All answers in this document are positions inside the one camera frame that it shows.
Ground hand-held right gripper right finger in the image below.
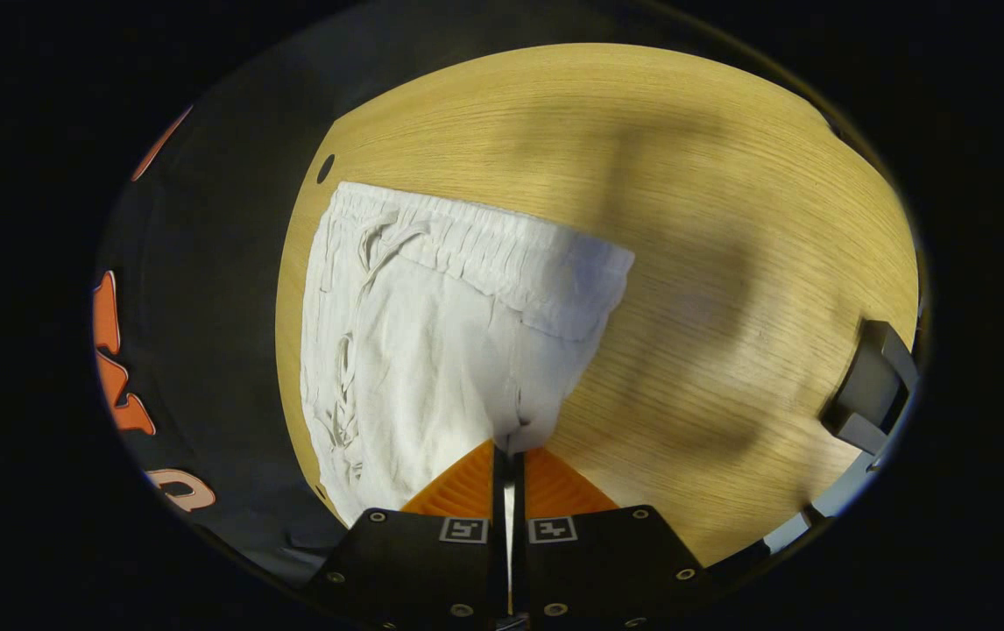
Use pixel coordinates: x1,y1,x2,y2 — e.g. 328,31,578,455
513,445,715,631

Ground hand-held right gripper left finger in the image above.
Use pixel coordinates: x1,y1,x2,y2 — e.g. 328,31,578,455
304,440,512,631

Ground white jeans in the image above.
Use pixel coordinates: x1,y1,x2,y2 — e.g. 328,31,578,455
299,181,636,528

